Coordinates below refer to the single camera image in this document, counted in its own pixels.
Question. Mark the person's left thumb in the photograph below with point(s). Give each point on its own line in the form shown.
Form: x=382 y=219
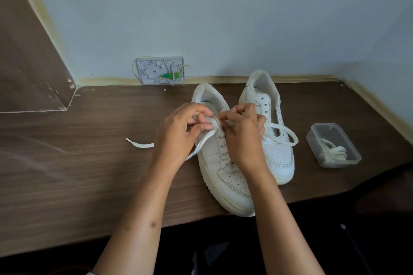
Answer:
x=202 y=127

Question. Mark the person's right hand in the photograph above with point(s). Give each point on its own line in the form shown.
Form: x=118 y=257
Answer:
x=245 y=142

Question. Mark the bundled white shoelace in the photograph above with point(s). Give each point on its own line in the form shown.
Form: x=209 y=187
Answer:
x=335 y=154

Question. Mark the person's left forearm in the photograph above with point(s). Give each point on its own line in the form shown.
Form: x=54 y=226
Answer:
x=142 y=220

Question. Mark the white sneaker with loose lace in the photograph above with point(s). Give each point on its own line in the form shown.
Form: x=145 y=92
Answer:
x=279 y=158

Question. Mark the person's right forearm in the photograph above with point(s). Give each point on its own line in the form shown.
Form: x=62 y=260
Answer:
x=277 y=220

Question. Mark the open grey wall junction box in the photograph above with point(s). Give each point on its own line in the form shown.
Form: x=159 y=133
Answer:
x=155 y=70

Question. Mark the loose white shoelace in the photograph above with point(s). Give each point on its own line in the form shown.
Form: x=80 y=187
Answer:
x=287 y=129

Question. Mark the brown wooden side panel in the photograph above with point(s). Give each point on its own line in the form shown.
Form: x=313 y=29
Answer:
x=29 y=59

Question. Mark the person's right thumb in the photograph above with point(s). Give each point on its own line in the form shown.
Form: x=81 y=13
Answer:
x=225 y=116

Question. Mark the white sneaker with laces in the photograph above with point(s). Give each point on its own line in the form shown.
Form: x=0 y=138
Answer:
x=226 y=184

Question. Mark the person's left hand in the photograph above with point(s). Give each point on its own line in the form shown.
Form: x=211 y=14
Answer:
x=174 y=139

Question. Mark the long white shoelace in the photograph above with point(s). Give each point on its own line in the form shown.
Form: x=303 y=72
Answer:
x=142 y=145

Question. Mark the black rod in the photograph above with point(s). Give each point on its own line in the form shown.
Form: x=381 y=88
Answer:
x=355 y=245

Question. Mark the clear plastic container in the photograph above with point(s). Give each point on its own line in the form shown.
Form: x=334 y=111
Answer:
x=351 y=152

